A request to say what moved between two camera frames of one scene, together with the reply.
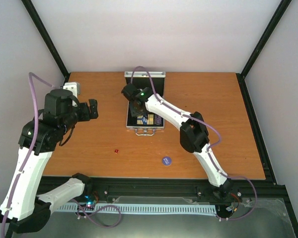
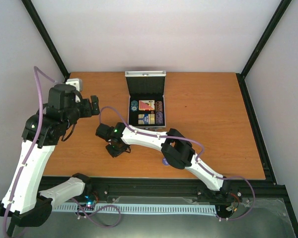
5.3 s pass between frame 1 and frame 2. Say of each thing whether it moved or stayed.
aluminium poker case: stayed
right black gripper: moved
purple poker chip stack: stayed
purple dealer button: stayed
